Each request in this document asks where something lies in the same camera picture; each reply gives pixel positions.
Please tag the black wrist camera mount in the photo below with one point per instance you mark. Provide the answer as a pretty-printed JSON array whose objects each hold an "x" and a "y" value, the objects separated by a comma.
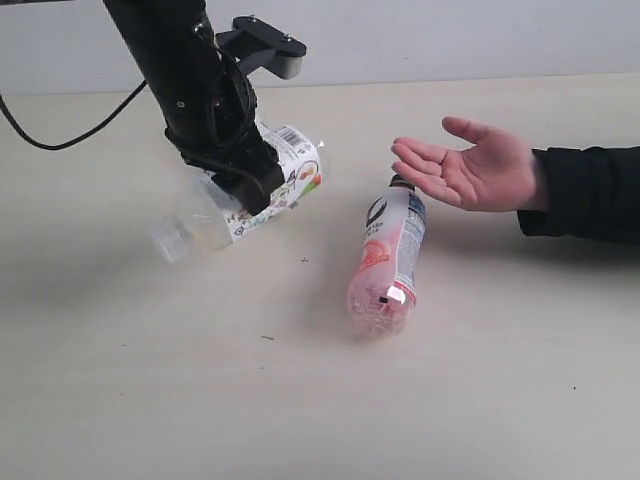
[{"x": 257, "y": 44}]

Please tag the floral label clear bottle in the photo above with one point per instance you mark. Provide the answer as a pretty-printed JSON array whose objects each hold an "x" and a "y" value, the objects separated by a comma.
[{"x": 215, "y": 210}]

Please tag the person's open hand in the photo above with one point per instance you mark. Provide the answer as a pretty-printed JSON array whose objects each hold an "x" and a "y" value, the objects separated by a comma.
[{"x": 498, "y": 173}]

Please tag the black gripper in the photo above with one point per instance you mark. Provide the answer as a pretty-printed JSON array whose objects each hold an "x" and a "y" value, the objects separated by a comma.
[{"x": 207, "y": 103}]

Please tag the pink drink bottle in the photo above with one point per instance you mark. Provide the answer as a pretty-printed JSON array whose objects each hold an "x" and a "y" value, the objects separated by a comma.
[{"x": 382, "y": 294}]

